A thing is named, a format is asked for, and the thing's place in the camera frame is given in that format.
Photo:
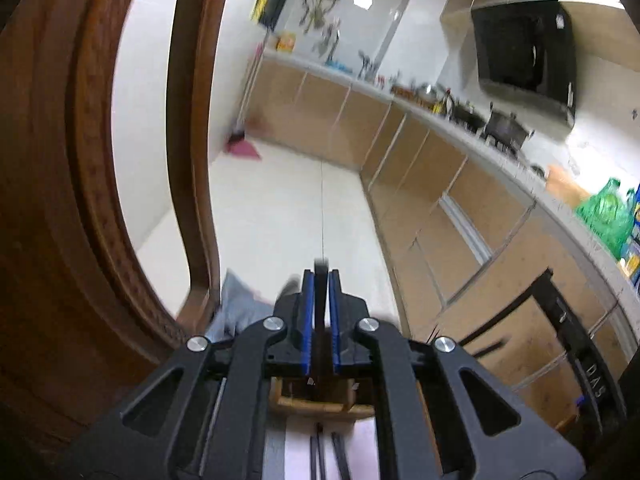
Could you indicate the black range hood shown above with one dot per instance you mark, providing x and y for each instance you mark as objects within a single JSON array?
[{"x": 520, "y": 55}]

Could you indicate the wooden utensil holder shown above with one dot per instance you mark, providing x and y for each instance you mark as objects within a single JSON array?
[{"x": 310, "y": 402}]

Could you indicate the blue snack bag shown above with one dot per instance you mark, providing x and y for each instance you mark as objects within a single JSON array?
[{"x": 634, "y": 245}]

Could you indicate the dark cooking pot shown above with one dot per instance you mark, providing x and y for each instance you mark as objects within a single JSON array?
[{"x": 506, "y": 131}]

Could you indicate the speckled kitchen countertop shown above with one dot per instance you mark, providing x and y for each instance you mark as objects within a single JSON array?
[{"x": 550, "y": 210}]

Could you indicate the green plastic bag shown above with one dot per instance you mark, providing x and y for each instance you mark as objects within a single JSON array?
[{"x": 607, "y": 215}]

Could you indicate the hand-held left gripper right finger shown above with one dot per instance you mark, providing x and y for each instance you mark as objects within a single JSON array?
[{"x": 335, "y": 320}]

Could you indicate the pink broom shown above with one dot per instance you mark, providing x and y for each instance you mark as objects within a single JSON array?
[{"x": 242, "y": 149}]

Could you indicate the orange cutting board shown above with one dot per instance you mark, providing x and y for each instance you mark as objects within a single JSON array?
[{"x": 565, "y": 186}]

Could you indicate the yellow box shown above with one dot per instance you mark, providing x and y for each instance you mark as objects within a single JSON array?
[{"x": 286, "y": 42}]

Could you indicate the carved wooden chair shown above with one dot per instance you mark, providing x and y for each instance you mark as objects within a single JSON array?
[{"x": 40, "y": 210}]

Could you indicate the row of black chopsticks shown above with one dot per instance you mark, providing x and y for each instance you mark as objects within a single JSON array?
[{"x": 316, "y": 455}]

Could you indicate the steel faucet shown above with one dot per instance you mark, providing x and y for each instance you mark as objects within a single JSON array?
[{"x": 331, "y": 40}]

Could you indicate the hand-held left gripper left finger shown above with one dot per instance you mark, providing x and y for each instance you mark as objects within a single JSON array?
[{"x": 309, "y": 320}]

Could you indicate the brown base kitchen cabinets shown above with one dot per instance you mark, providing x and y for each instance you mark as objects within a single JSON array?
[{"x": 440, "y": 210}]

